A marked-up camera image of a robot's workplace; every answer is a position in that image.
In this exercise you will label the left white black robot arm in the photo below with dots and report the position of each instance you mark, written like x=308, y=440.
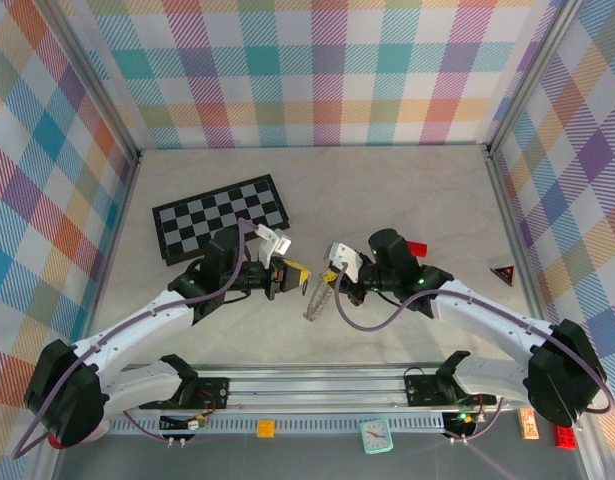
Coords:
x=127, y=325

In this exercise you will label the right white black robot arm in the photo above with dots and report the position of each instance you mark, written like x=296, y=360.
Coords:
x=487, y=320

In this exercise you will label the black grey chessboard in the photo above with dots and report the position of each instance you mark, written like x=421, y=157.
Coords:
x=212, y=210

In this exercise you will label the black red triangle sign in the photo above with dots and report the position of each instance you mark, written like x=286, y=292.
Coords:
x=503, y=272

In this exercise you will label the small orange toy brick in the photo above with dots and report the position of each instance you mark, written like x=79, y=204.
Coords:
x=266, y=429

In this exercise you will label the teal alarm clock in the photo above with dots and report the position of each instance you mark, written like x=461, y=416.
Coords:
x=376, y=436

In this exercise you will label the small black controller board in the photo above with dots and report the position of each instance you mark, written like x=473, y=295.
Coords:
x=462, y=425
x=169, y=424

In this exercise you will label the large red toy brick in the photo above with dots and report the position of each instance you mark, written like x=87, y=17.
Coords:
x=566, y=437

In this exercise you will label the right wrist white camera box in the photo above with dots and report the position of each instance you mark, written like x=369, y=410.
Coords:
x=344, y=257

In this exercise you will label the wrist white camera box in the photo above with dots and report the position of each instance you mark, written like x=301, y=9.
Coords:
x=277, y=242
x=344, y=257

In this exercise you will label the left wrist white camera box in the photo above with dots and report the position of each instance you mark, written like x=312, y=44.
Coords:
x=277, y=242

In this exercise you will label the aluminium mounting rail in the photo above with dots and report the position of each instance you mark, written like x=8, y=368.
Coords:
x=312, y=387

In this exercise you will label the aluminium table side rail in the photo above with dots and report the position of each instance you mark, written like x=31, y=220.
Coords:
x=119, y=215
x=507, y=210

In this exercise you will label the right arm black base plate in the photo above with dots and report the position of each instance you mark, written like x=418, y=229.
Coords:
x=419, y=390

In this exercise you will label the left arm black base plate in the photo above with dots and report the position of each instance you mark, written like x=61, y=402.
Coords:
x=214, y=395

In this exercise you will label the aluminium frame post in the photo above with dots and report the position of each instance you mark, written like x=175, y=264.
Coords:
x=97, y=85
x=532, y=75

